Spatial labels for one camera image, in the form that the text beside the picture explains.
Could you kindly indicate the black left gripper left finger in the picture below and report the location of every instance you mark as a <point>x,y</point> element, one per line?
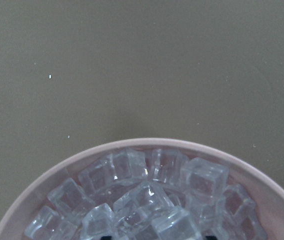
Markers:
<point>106,237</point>

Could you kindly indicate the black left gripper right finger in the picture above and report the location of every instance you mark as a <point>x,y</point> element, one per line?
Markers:
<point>210,237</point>

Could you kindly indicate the pink bowl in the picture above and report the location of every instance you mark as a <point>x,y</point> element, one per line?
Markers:
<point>268,195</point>

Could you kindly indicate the pile of clear ice cubes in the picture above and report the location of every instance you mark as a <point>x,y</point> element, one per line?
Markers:
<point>157,194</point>

